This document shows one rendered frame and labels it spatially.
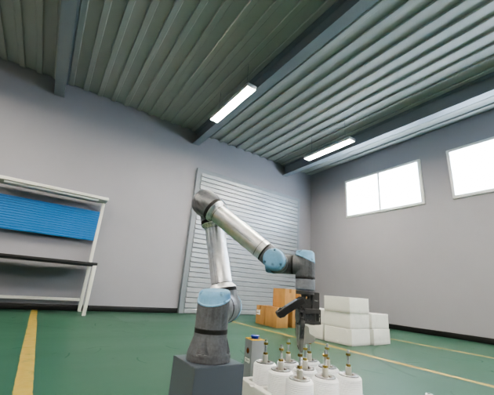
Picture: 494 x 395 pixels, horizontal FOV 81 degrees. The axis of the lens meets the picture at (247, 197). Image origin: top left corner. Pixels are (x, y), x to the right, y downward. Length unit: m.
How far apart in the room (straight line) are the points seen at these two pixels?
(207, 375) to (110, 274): 4.98
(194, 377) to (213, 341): 0.12
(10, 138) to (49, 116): 0.71
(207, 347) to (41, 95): 5.99
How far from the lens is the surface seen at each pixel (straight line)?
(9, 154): 6.17
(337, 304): 4.04
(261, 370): 1.38
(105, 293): 5.93
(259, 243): 1.07
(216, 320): 1.08
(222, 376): 1.09
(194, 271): 6.30
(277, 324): 5.01
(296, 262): 1.17
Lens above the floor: 0.54
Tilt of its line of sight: 18 degrees up
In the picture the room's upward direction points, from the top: 4 degrees clockwise
